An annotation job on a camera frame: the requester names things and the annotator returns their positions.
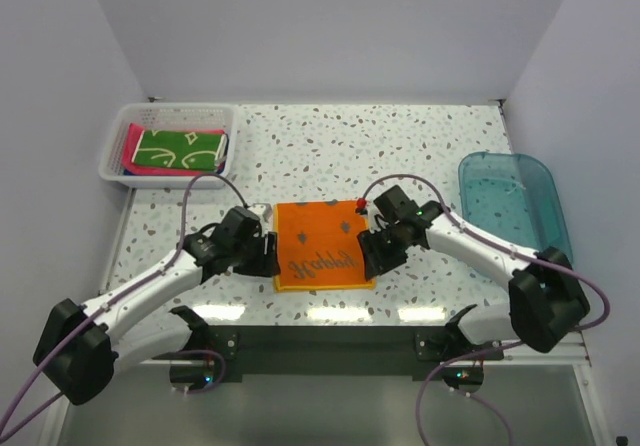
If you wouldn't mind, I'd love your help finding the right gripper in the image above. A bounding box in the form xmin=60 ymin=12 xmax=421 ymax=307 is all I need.
xmin=358 ymin=223 xmax=410 ymax=281

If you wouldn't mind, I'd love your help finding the orange grey patterned towel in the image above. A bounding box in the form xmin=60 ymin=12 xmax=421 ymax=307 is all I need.
xmin=273 ymin=200 xmax=375 ymax=293

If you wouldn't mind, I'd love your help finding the yellow green patterned towel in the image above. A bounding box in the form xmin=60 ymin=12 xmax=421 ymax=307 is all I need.
xmin=132 ymin=130 xmax=227 ymax=172

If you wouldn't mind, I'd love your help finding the pink towel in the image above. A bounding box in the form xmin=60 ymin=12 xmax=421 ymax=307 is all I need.
xmin=121 ymin=122 xmax=226 ymax=176

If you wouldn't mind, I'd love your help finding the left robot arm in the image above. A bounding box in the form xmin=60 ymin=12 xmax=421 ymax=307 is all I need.
xmin=33 ymin=203 xmax=279 ymax=405

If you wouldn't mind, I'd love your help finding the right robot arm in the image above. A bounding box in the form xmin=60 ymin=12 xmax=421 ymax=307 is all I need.
xmin=355 ymin=186 xmax=590 ymax=359

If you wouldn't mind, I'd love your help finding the teal plastic tub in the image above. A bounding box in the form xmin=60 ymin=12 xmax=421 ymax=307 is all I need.
xmin=458 ymin=152 xmax=573 ymax=259

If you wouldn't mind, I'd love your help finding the white plastic basket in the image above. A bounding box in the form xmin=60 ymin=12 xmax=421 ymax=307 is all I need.
xmin=99 ymin=103 xmax=242 ymax=189

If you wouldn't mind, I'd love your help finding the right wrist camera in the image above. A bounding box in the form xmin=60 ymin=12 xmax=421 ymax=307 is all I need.
xmin=355 ymin=198 xmax=379 ymax=221

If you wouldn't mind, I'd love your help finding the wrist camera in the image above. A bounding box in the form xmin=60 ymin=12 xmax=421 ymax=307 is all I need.
xmin=355 ymin=198 xmax=379 ymax=221
xmin=249 ymin=203 xmax=274 ymax=229

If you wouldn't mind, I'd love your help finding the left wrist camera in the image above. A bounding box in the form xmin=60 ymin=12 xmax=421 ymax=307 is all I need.
xmin=249 ymin=203 xmax=274 ymax=229

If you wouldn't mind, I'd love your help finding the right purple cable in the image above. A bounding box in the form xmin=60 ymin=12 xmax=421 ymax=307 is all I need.
xmin=357 ymin=173 xmax=611 ymax=446

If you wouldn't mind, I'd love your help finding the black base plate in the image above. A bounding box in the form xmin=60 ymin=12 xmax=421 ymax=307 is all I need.
xmin=184 ymin=325 xmax=496 ymax=382

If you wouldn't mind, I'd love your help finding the aluminium rail frame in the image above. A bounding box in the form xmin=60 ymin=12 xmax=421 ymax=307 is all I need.
xmin=42 ymin=337 xmax=610 ymax=445

